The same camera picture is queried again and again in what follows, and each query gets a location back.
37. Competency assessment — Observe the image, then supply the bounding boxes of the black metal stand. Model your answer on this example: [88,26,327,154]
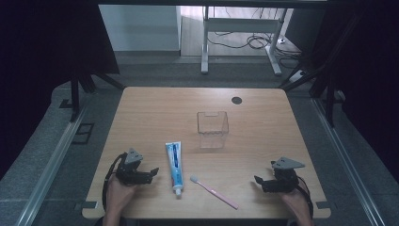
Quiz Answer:
[278,12,347,128]
[58,66,127,123]

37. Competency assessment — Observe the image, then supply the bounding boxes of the aluminium floor rail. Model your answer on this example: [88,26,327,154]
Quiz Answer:
[310,97,378,226]
[14,99,92,226]

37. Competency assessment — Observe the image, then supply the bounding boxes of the pink toothbrush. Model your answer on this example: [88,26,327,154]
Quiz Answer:
[189,174,240,211]

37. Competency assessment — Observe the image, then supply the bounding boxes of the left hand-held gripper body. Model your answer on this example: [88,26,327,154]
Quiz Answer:
[116,148,145,186]

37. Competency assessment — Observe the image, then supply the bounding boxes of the black overhead frame beam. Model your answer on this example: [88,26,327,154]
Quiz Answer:
[96,0,329,9]

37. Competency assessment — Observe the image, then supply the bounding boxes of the black square floor frame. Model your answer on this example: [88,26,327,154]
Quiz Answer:
[72,122,95,146]

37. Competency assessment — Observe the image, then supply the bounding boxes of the white partition panel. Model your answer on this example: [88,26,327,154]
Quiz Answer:
[98,4,183,52]

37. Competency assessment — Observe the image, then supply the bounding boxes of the black curtain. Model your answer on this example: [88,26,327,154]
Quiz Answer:
[0,0,120,181]
[281,0,399,184]

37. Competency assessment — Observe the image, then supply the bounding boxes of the white desk frame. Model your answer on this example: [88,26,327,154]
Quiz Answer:
[200,6,288,76]

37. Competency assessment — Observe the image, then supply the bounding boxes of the person's left hand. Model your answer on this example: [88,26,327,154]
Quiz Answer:
[105,174,139,215]

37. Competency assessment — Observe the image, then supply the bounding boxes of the blue and white toothpaste tube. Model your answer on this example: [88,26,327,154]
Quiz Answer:
[165,140,184,199]

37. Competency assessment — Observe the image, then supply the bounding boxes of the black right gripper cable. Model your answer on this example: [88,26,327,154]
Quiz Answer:
[295,175,315,219]

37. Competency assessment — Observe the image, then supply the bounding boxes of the person's right hand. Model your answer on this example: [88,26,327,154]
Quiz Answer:
[279,187,311,218]

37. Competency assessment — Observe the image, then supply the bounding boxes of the black floor cables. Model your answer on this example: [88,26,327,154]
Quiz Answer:
[206,8,303,69]

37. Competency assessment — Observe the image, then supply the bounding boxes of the clear plastic container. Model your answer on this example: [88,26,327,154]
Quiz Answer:
[196,110,230,150]

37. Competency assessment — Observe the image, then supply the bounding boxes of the white power strip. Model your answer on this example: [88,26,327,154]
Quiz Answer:
[288,70,307,84]

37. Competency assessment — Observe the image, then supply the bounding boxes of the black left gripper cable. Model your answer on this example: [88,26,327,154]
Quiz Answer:
[101,152,128,212]

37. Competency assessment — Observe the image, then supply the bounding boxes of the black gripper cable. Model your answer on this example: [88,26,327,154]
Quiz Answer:
[295,175,315,219]
[101,152,128,212]

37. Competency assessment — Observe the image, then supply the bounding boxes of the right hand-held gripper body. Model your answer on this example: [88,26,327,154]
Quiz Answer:
[268,156,307,193]

